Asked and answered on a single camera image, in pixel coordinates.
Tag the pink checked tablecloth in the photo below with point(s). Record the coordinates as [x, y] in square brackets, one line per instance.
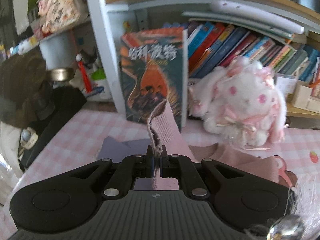
[82, 140]

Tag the pink knit garment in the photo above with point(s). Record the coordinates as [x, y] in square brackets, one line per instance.
[167, 122]

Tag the white green plastic bag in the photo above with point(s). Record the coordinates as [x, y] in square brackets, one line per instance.
[100, 85]

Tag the cream cardboard box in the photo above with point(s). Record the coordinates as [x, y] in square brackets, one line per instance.
[303, 97]

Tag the white wooden bookshelf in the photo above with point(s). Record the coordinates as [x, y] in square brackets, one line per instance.
[102, 42]

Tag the lavender cloth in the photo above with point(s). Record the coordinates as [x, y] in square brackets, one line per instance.
[117, 148]

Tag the clear plastic container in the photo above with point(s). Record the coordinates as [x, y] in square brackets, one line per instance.
[285, 86]

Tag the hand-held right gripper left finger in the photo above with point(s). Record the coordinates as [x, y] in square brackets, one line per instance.
[149, 163]

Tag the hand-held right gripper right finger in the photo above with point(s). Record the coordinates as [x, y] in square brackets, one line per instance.
[162, 165]

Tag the round metal tin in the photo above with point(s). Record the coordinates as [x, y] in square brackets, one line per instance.
[61, 74]

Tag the row of colourful books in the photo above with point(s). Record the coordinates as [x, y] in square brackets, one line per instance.
[225, 47]

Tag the dark illustrated book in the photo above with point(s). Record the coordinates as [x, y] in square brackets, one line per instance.
[155, 80]

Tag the white pink plush bunny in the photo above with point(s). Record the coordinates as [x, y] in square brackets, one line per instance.
[245, 100]

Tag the white fuzzy trim with bead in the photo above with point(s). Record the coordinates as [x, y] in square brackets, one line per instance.
[300, 212]

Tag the dark brown fuzzy object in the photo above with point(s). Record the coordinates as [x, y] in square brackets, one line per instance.
[20, 87]

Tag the white cup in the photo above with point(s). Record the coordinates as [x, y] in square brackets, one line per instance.
[58, 51]

